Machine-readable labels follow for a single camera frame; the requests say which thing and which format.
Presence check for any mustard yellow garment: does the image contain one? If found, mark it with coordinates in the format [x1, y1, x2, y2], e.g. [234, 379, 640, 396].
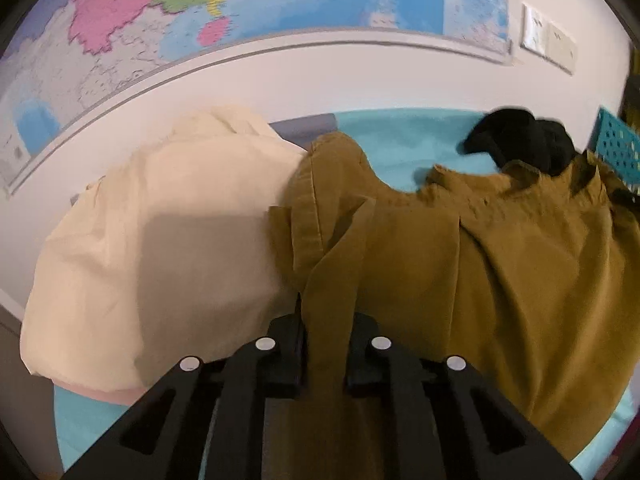
[269, 132, 639, 479]

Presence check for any cream white garment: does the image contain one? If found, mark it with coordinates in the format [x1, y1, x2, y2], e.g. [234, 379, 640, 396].
[20, 107, 305, 393]

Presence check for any teal bed sheet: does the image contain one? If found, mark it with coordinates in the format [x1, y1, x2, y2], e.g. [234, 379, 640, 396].
[54, 108, 639, 479]

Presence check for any black garment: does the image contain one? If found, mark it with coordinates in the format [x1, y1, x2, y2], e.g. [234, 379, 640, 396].
[459, 107, 578, 177]

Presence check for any teal perforated storage basket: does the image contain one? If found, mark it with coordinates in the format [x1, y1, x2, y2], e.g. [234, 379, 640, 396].
[588, 107, 640, 194]

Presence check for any white wall socket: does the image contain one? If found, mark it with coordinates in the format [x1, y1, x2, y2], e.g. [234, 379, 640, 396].
[521, 3, 549, 58]
[546, 23, 577, 75]

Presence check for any colourful wall map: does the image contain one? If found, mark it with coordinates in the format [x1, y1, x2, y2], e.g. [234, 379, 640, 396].
[1, 0, 509, 185]

